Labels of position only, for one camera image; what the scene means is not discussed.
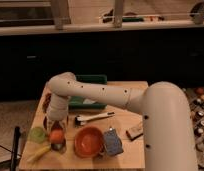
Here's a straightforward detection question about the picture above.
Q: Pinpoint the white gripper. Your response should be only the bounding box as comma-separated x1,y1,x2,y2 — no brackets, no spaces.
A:
45,114,68,121

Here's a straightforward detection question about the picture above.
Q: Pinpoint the red apple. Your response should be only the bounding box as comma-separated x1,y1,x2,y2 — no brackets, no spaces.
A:
49,129,64,144

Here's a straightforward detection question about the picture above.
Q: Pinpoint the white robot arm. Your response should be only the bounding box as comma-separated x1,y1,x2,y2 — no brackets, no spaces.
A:
46,72,198,171

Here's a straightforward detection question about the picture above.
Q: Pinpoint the small green cup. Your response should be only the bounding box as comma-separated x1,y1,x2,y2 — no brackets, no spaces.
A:
29,127,45,143

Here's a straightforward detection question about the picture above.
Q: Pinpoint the dark red bowl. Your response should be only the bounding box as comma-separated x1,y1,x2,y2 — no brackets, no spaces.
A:
43,116,68,134

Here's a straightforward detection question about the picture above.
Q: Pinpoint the green plastic tray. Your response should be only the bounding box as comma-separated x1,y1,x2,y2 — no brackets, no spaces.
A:
69,75,107,109

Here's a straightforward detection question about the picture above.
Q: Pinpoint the bunch of red grapes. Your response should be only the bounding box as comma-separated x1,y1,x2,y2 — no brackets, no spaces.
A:
42,93,51,113

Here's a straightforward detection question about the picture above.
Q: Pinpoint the grey cloth in tray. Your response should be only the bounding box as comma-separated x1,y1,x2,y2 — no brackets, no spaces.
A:
83,99,96,105

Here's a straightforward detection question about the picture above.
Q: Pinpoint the orange bowl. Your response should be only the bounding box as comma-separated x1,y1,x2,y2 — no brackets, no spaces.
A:
74,126,104,158

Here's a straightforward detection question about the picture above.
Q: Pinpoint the black pole at left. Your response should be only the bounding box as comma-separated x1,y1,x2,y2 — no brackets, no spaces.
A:
10,126,21,171

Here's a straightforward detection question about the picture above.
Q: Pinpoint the blue grey sponge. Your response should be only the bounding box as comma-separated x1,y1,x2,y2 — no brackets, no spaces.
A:
103,128,124,156

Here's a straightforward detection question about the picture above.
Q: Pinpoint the white handled brush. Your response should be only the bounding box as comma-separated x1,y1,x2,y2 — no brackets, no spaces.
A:
74,112,115,126

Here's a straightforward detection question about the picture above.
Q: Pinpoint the metal cup yellow handle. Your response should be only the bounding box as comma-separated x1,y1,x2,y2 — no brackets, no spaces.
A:
27,141,66,163

